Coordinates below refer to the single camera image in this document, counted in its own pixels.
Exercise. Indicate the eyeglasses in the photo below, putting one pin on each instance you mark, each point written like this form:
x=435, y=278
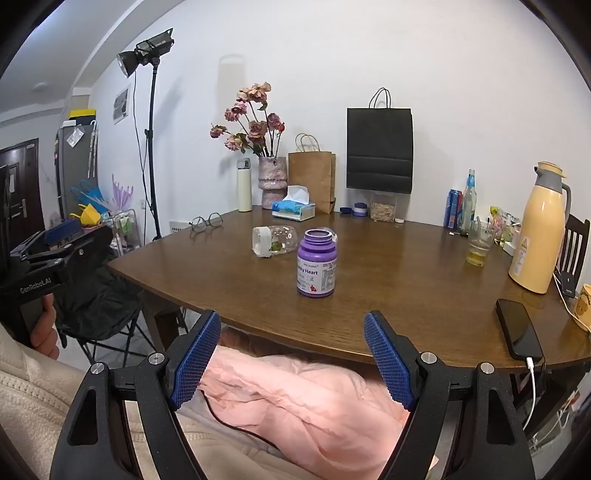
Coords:
x=206, y=221

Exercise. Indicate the black studio light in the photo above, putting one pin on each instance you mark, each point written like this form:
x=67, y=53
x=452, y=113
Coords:
x=147, y=50

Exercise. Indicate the yellow box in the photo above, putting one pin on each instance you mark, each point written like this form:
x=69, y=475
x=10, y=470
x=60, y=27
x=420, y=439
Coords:
x=82, y=116

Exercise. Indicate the yellow thermos jug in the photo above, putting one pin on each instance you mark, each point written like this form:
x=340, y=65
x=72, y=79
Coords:
x=538, y=230

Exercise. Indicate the black light stand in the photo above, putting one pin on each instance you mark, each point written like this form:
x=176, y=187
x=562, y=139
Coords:
x=152, y=161

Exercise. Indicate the purple pill bottle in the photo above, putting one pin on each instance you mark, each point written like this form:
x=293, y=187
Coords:
x=316, y=272

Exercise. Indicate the drinking glass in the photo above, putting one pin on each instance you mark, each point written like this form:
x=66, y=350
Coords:
x=478, y=249

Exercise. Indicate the yellow plastic watering can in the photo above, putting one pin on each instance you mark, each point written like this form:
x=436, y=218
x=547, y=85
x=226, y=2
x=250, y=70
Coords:
x=91, y=215

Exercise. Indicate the dried pink flowers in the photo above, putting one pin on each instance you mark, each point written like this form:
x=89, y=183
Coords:
x=251, y=124

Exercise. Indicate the yellow mug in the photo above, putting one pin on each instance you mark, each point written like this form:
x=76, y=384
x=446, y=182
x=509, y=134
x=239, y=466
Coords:
x=582, y=307

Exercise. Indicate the purple clothes hangers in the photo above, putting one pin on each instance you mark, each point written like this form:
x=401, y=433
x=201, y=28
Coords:
x=122, y=196

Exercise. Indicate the dark wooden chair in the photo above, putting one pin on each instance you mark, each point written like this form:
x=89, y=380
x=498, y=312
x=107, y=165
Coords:
x=572, y=258

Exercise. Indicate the black paper bag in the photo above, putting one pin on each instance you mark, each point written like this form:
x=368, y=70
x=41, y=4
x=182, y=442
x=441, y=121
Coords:
x=379, y=152

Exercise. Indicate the clear glass bottle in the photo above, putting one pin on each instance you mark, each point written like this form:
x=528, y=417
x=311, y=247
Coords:
x=469, y=203

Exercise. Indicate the black folding chair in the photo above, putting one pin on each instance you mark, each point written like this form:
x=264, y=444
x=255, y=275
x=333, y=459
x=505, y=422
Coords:
x=99, y=300

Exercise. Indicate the blue drink can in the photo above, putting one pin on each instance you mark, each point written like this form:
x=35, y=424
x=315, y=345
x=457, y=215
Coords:
x=452, y=210

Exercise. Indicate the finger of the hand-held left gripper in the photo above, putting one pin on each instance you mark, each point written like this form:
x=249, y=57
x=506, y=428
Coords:
x=85, y=251
x=60, y=232

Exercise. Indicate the small blue lidded jar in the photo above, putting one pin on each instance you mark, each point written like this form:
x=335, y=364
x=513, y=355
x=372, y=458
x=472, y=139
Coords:
x=360, y=210

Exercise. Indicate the white thermos bottle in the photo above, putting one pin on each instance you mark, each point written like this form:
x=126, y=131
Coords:
x=244, y=187

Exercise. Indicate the brown paper bag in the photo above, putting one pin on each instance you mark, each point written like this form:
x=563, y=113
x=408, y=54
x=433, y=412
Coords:
x=311, y=180

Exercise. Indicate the blue tissue box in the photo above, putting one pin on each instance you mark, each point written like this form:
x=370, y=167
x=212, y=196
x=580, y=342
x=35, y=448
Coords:
x=293, y=210

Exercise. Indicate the clear plastic cup white lid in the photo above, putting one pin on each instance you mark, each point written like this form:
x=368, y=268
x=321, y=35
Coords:
x=277, y=240

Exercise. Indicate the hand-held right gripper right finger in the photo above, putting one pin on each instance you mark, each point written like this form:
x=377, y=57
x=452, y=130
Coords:
x=390, y=364

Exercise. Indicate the clear jar of oats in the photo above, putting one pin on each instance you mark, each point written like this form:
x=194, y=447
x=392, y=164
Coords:
x=383, y=208

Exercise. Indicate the dark wooden door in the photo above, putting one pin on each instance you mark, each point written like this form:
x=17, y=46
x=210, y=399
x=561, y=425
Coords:
x=21, y=184

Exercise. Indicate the person's left forearm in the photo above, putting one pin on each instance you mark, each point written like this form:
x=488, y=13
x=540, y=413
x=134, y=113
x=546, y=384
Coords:
x=32, y=397

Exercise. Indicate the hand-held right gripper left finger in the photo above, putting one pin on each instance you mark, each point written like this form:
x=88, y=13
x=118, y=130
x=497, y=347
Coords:
x=196, y=364

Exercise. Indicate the person's left hand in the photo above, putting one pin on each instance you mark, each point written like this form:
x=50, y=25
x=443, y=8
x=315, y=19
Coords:
x=45, y=330

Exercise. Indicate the blue clothes hangers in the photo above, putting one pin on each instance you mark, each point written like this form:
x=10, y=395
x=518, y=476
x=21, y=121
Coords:
x=90, y=194

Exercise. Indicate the black smartphone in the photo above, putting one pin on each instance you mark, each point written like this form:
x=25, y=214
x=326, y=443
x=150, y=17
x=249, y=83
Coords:
x=518, y=327

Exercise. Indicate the pink ceramic vase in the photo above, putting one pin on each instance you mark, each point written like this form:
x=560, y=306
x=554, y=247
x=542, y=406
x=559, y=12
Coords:
x=272, y=182

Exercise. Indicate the grey refrigerator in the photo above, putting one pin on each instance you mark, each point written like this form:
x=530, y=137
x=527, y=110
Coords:
x=74, y=170

